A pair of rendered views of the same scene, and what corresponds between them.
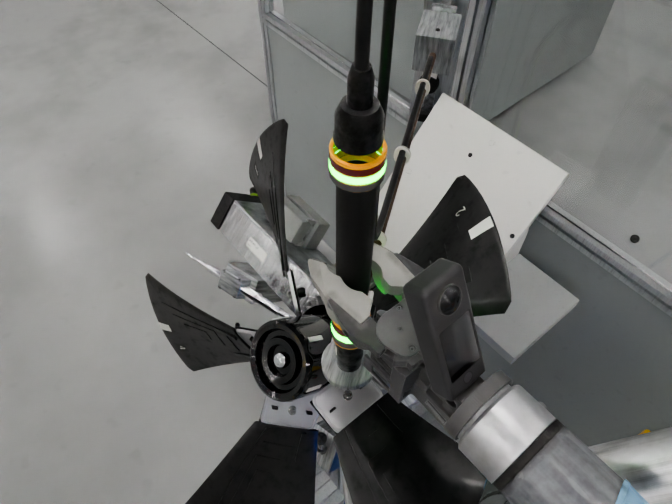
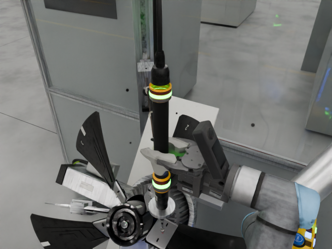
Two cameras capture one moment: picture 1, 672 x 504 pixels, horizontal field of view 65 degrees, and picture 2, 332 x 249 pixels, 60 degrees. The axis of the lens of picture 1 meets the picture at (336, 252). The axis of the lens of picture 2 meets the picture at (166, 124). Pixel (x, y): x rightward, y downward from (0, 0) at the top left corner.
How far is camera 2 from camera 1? 22 cm
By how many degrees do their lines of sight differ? 23
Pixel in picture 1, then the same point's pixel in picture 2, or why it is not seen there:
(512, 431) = (250, 178)
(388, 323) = (186, 159)
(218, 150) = (26, 168)
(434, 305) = (206, 135)
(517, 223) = not seen: hidden behind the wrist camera
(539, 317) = not seen: hidden behind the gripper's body
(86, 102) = not seen: outside the picture
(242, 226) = (75, 178)
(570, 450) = (272, 177)
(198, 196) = (20, 195)
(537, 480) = (267, 190)
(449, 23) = (149, 65)
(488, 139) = (182, 104)
